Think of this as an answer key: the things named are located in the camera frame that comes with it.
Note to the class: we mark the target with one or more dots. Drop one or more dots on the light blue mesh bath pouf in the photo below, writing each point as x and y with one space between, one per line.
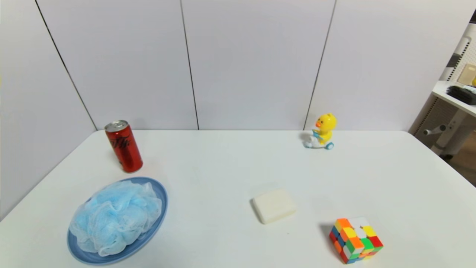
115 216

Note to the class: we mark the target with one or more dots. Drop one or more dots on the blue round plate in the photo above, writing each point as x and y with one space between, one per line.
154 225

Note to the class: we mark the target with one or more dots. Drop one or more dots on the white soap bar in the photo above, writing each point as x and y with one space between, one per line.
274 206

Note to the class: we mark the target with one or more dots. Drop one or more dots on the yellow duck scooter toy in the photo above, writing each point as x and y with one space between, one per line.
325 128

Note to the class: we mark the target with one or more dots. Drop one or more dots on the red soda can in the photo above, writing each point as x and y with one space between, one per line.
124 147

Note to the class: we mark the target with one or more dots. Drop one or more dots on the multicoloured puzzle cube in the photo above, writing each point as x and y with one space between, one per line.
356 242

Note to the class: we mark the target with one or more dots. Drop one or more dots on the white desk adjustment knob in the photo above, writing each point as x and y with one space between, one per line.
434 130

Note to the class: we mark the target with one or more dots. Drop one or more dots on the white side desk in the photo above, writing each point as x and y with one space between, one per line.
452 123

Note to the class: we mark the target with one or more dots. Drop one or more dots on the black hair brush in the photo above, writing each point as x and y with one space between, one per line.
461 93

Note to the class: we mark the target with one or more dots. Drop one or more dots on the tan flat box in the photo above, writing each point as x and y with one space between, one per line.
468 73

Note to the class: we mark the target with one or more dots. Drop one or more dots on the white pegboard panel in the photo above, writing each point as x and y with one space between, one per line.
466 52

